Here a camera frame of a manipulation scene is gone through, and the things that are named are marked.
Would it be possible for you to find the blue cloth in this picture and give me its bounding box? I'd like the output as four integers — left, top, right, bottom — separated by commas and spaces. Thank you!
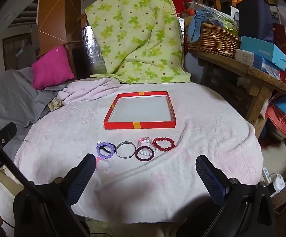
188, 9, 210, 43

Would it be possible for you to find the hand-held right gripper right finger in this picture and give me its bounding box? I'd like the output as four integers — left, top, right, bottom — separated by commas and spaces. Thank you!
176, 154, 277, 237

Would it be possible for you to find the wooden bench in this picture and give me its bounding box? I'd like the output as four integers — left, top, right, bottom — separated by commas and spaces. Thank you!
188, 49, 286, 130

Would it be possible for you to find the purple bead bracelet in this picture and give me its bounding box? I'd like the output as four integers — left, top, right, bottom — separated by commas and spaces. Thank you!
97, 141, 116, 160

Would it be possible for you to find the small patterned cloth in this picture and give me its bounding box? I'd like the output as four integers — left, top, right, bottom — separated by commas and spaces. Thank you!
48, 97, 64, 112

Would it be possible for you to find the navy bag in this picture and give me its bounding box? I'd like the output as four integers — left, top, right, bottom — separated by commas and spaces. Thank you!
235, 0, 275, 43

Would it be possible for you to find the pink and white bead bracelet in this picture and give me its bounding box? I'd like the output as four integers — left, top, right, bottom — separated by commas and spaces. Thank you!
137, 136, 158, 157

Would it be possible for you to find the red gift box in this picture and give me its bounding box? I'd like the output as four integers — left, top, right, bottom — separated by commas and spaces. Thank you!
273, 23, 286, 84

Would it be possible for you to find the white charger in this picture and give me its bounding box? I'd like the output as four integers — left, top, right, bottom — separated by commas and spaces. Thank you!
262, 167, 286, 198

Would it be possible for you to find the red shallow box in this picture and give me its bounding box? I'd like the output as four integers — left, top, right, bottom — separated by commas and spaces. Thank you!
103, 91, 177, 130

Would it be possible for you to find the grey bed sheet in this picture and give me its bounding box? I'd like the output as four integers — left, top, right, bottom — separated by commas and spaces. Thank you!
0, 67, 68, 155

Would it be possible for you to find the black cable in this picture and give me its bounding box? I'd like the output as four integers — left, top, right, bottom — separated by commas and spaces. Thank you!
0, 135, 50, 204

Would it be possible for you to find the white tissue box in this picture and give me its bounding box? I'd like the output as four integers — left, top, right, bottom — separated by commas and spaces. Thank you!
235, 49, 264, 67

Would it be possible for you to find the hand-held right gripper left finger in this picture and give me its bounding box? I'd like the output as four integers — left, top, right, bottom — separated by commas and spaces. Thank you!
13, 153, 97, 237

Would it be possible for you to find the green clover quilt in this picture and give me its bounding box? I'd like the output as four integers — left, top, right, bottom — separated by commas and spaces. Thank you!
84, 0, 192, 84

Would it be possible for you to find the dark purple bangle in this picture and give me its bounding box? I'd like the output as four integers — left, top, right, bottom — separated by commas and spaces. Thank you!
135, 146, 155, 162

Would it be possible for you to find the pale pink blanket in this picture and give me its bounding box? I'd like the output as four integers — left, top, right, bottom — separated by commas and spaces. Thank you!
13, 78, 263, 223

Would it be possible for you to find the light blue cardboard box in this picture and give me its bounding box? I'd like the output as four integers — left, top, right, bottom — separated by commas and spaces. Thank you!
240, 36, 286, 71

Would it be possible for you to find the black hair tie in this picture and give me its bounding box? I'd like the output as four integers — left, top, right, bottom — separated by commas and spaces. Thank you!
100, 145, 115, 155

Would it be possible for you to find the stack of folded cloths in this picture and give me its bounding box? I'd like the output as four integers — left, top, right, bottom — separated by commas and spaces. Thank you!
266, 96, 286, 139

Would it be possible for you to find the silver foil sheet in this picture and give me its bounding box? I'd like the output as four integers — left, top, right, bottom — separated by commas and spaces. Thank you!
81, 27, 110, 77

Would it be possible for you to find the red bead bracelet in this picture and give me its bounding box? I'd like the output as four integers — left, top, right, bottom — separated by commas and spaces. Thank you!
152, 137, 175, 152

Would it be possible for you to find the red cloth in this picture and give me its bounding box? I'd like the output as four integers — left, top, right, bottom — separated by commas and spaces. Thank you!
170, 0, 191, 11

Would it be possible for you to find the silver open bangle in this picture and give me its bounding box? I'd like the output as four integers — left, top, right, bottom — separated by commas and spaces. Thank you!
116, 141, 137, 159

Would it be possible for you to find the rattan cabinet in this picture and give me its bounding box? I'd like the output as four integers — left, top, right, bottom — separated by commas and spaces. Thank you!
2, 32, 38, 71

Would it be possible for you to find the magenta pillow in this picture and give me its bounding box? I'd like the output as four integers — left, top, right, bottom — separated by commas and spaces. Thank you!
32, 45, 75, 91

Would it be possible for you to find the clear bead bracelet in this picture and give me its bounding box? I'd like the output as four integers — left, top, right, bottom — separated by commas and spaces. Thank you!
95, 156, 112, 172

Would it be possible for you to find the wicker basket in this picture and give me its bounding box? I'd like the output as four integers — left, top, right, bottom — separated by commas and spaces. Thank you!
186, 22, 241, 59

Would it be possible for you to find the orange wooden panel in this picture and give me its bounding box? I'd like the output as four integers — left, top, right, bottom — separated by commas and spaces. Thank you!
38, 0, 84, 55

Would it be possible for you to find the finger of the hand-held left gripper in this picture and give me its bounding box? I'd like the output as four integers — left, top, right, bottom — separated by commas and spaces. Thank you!
0, 123, 18, 146

